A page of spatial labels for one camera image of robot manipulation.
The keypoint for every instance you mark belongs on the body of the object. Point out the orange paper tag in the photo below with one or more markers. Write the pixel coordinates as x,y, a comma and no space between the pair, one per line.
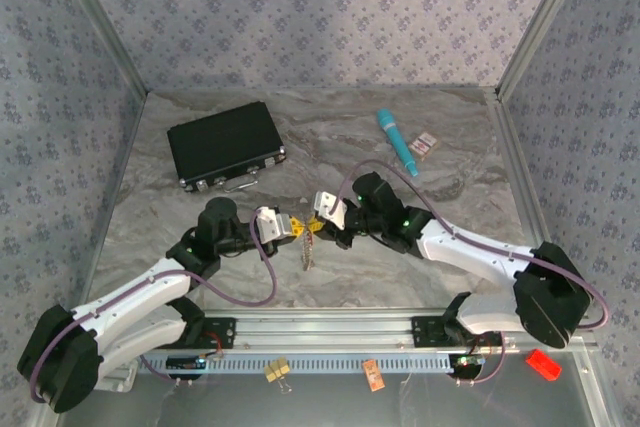
374,375

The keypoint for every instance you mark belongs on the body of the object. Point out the playing card box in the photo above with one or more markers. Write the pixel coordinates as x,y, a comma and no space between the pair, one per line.
424,145

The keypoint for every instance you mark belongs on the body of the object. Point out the aluminium frame floor rail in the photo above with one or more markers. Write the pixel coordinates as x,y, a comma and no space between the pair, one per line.
117,187
520,172

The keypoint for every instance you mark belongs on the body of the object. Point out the beige binder clip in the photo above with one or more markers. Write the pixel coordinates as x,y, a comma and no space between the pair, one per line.
271,373
281,366

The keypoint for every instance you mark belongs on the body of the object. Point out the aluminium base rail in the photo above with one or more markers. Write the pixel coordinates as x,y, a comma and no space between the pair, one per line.
325,329

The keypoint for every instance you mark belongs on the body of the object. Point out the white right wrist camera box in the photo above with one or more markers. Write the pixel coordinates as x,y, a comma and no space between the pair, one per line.
330,207

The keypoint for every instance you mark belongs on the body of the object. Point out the teal toy microphone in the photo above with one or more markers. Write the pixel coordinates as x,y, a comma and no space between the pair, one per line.
397,139

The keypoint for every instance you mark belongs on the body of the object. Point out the aluminium frame corner post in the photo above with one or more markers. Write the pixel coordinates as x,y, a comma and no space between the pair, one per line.
100,22
545,17

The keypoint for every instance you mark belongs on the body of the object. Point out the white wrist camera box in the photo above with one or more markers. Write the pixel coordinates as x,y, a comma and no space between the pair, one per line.
270,224
330,207

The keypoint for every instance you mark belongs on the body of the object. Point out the red plastic block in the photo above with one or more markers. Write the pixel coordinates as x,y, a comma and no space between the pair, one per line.
543,365

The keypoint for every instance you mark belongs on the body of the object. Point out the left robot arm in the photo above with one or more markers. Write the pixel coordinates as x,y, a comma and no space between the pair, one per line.
130,292

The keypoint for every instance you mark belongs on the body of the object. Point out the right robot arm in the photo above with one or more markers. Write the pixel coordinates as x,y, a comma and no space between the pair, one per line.
475,254

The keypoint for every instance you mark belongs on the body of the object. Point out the small circuit board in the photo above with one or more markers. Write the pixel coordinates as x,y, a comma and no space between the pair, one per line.
185,363
467,364

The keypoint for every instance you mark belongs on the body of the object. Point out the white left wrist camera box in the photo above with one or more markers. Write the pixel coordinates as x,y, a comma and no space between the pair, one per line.
270,224

